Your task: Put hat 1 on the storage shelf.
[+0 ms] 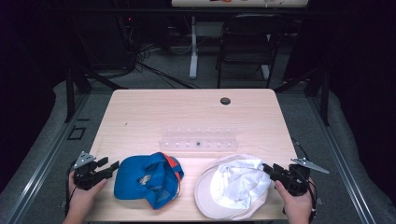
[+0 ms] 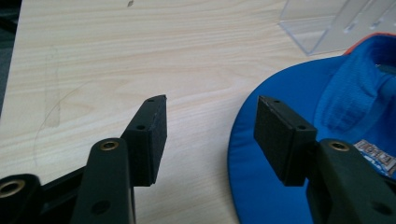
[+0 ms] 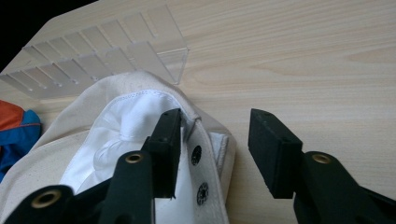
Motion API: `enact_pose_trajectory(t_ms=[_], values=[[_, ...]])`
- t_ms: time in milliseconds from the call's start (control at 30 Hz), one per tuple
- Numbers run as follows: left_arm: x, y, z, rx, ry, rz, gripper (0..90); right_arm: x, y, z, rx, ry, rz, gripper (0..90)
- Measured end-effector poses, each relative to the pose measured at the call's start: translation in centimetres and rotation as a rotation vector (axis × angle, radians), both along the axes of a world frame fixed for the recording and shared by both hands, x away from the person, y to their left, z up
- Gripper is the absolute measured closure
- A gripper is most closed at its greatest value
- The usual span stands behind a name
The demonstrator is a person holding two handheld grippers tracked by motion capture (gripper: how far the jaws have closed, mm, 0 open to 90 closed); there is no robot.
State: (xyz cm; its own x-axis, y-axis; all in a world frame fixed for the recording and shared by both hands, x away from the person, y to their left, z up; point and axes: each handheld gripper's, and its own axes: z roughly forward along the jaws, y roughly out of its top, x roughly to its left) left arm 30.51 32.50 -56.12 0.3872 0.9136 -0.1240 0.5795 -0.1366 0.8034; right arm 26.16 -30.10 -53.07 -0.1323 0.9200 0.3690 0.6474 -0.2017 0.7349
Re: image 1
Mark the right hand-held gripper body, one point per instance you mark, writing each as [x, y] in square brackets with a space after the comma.
[295, 182]

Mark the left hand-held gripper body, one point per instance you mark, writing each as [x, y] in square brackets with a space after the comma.
[84, 179]

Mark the blue and orange cap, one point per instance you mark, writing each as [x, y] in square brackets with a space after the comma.
[137, 177]

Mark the white cap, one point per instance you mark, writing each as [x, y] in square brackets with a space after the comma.
[230, 189]

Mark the clear plastic peg rack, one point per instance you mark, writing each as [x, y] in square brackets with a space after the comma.
[199, 141]

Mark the person's left hand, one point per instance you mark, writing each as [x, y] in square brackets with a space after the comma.
[81, 199]

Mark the person's right hand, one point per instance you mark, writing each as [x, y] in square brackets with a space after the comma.
[297, 207]

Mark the black round table grommet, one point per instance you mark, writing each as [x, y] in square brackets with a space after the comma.
[225, 100]

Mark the black folding chair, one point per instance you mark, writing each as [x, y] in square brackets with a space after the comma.
[246, 49]

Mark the white desk leg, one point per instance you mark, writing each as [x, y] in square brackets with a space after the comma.
[193, 49]

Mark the aluminium floor rail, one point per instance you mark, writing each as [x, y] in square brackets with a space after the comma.
[339, 161]
[40, 168]

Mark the black metal frame post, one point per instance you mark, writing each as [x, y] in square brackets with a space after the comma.
[70, 96]
[325, 99]

